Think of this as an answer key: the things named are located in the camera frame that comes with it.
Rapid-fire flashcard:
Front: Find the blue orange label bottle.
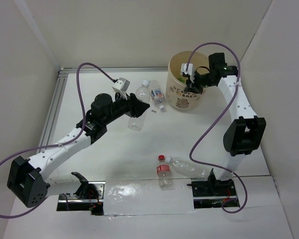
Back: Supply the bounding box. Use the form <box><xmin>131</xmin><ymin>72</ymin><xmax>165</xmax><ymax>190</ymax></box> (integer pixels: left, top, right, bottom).
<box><xmin>149</xmin><ymin>80</ymin><xmax>166</xmax><ymax>112</ymax></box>

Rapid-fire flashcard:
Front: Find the aluminium frame rail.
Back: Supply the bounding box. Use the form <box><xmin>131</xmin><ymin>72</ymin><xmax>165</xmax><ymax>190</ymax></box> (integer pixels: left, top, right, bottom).
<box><xmin>38</xmin><ymin>66</ymin><xmax>236</xmax><ymax>147</ymax></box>

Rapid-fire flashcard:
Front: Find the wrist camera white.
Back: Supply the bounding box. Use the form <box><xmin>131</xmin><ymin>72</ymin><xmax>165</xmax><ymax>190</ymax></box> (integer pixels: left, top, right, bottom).
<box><xmin>180</xmin><ymin>63</ymin><xmax>194</xmax><ymax>77</ymax></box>
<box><xmin>112</xmin><ymin>78</ymin><xmax>130</xmax><ymax>100</ymax></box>

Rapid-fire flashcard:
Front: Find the white tape sheet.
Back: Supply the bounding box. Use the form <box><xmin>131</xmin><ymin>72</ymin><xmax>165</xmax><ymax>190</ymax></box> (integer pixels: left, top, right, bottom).
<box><xmin>103</xmin><ymin>179</ymin><xmax>195</xmax><ymax>216</ymax></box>

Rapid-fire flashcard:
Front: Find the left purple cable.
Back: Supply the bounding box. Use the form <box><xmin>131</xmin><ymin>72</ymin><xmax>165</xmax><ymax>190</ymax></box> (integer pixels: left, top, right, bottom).
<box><xmin>0</xmin><ymin>62</ymin><xmax>118</xmax><ymax>219</ymax></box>

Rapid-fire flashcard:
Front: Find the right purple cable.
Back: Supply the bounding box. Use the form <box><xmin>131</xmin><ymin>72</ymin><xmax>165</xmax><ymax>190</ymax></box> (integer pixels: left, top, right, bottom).
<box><xmin>190</xmin><ymin>42</ymin><xmax>248</xmax><ymax>214</ymax></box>

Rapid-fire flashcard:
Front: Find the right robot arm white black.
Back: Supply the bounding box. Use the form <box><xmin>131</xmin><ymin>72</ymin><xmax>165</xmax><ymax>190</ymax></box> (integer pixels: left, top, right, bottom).
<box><xmin>180</xmin><ymin>53</ymin><xmax>266</xmax><ymax>195</ymax></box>

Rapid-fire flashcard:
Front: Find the beige capybara bin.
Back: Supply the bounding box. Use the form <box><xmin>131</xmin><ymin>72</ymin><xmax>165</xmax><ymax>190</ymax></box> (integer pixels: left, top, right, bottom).
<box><xmin>165</xmin><ymin>51</ymin><xmax>203</xmax><ymax>111</ymax></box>

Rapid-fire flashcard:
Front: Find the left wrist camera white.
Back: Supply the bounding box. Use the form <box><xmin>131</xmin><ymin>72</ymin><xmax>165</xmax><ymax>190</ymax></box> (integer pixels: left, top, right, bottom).
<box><xmin>112</xmin><ymin>78</ymin><xmax>130</xmax><ymax>100</ymax></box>

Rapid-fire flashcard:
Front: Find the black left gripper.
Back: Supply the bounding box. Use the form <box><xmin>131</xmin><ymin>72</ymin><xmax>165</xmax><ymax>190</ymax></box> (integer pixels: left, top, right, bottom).
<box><xmin>103</xmin><ymin>90</ymin><xmax>150</xmax><ymax>125</ymax></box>

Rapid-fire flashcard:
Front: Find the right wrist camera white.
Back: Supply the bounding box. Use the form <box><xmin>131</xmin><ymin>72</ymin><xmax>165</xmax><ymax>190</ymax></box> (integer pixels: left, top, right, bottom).
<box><xmin>180</xmin><ymin>63</ymin><xmax>194</xmax><ymax>77</ymax></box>

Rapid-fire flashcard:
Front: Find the clear bottle white cap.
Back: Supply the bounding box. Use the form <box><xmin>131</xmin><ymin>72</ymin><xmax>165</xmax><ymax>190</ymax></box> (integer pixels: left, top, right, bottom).
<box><xmin>165</xmin><ymin>156</ymin><xmax>208</xmax><ymax>181</ymax></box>

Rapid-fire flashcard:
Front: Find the purple cable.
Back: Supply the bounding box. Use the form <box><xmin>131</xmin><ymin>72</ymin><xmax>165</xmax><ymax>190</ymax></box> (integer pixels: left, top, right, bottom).
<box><xmin>0</xmin><ymin>62</ymin><xmax>118</xmax><ymax>219</ymax></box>
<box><xmin>190</xmin><ymin>42</ymin><xmax>248</xmax><ymax>214</ymax></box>

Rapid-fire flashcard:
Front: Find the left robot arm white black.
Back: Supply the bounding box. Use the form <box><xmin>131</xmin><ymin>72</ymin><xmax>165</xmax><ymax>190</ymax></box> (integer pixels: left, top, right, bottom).
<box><xmin>7</xmin><ymin>93</ymin><xmax>150</xmax><ymax>208</ymax></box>

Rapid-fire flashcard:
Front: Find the green plastic bottle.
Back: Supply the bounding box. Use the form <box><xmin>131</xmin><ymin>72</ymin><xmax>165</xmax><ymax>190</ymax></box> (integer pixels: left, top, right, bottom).
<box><xmin>178</xmin><ymin>78</ymin><xmax>186</xmax><ymax>83</ymax></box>

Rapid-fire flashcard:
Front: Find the long clear bottle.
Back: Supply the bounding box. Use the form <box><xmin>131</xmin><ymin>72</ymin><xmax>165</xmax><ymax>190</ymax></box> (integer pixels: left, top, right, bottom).
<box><xmin>128</xmin><ymin>80</ymin><xmax>150</xmax><ymax>131</ymax></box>

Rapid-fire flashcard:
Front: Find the red label cola bottle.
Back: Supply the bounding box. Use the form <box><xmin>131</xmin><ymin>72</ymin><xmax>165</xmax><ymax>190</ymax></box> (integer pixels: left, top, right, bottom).
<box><xmin>156</xmin><ymin>155</ymin><xmax>172</xmax><ymax>190</ymax></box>

